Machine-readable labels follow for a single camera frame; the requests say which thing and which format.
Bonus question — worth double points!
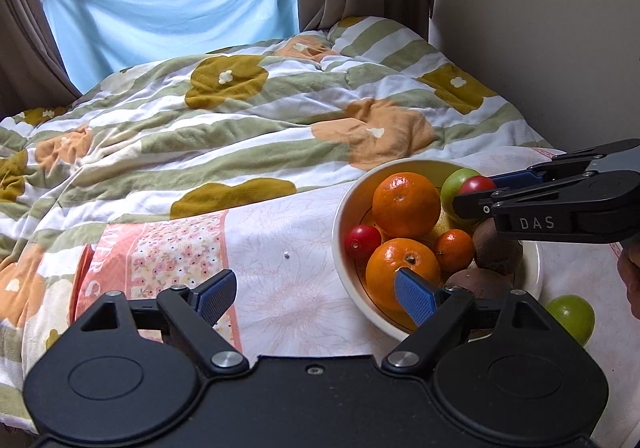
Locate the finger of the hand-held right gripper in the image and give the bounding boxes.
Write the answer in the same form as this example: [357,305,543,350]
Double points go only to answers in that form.
[452,172,592,221]
[487,138,640,187]

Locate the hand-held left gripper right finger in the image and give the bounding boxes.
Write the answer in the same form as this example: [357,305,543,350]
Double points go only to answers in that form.
[382,267,568,372]

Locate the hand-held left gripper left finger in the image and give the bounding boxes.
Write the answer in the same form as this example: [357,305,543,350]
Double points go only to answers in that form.
[80,269,250,374]

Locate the red cherry tomato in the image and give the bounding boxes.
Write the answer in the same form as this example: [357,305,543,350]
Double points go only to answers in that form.
[459,175,497,195]
[344,225,382,262]

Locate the large orange with stem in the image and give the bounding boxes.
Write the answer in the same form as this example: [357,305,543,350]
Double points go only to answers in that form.
[365,238,442,313]

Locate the small mandarin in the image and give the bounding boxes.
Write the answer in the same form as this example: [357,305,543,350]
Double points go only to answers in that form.
[433,229,476,275]

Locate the brown kiwi with sticker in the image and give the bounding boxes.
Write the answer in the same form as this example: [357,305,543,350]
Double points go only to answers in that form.
[444,268,514,301]

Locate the cream bowl with duck print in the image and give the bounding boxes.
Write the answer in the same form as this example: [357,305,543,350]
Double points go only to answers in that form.
[332,158,543,341]

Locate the person's right hand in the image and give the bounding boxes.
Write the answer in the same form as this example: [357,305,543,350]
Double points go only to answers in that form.
[617,234,640,320]

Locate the small green apple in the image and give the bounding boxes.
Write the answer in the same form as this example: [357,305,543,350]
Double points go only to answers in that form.
[440,168,483,224]

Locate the large green apple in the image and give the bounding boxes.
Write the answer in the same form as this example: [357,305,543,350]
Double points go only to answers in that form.
[545,295,596,348]

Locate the green striped flower blanket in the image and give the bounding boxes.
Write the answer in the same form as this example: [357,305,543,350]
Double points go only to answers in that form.
[0,16,566,429]

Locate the light blue window cloth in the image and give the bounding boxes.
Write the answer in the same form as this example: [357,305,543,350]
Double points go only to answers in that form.
[40,0,301,84]

